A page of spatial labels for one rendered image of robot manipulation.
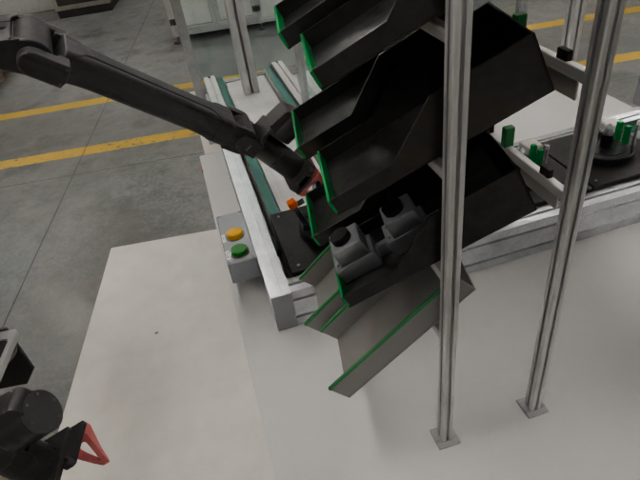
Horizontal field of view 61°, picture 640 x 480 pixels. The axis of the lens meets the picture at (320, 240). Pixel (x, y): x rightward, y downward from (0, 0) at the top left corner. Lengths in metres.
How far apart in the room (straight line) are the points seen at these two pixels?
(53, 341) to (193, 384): 1.70
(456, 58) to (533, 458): 0.69
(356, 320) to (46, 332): 2.10
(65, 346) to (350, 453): 1.94
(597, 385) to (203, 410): 0.74
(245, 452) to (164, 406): 0.21
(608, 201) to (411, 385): 0.65
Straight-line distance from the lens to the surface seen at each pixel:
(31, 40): 0.91
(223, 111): 1.05
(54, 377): 2.64
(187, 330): 1.28
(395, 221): 0.74
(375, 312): 0.93
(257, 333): 1.21
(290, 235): 1.27
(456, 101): 0.58
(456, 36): 0.56
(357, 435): 1.03
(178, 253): 1.50
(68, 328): 2.83
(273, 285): 1.16
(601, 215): 1.43
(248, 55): 2.17
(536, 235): 1.34
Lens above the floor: 1.73
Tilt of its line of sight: 38 degrees down
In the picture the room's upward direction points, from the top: 9 degrees counter-clockwise
